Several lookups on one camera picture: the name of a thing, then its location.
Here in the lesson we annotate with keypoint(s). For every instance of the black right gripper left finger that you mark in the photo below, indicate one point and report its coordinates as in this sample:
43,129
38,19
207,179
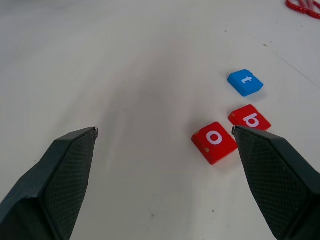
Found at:
45,190

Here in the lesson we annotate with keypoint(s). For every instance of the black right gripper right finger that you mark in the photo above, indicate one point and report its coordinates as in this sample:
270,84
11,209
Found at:
280,180

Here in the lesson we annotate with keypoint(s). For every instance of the red letter o tile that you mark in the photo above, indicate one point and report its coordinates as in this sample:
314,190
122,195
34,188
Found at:
215,150

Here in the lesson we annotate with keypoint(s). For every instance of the red letter b tile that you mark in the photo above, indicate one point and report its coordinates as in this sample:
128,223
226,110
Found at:
241,116

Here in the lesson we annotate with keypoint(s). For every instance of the blue letter t tile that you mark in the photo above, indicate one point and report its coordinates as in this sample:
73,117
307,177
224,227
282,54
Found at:
243,83

